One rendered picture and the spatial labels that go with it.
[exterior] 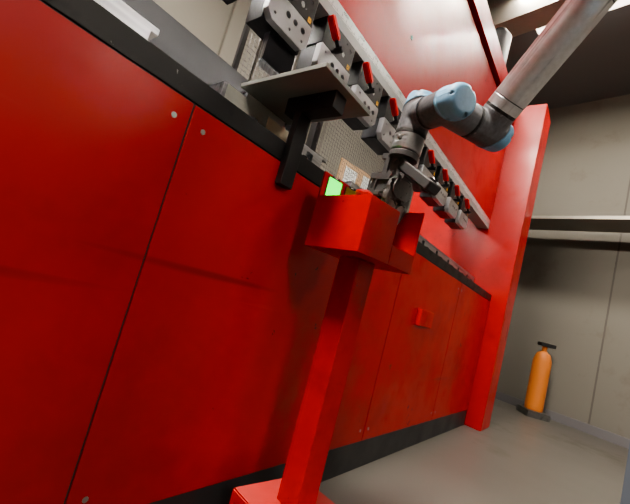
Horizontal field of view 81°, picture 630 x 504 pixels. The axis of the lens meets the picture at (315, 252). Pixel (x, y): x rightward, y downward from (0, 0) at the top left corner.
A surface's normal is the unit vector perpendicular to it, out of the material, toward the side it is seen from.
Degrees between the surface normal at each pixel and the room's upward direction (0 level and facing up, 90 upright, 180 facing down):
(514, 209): 90
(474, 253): 90
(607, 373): 90
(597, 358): 90
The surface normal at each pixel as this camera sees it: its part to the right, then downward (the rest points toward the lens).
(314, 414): -0.69, -0.27
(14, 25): 0.76, 0.13
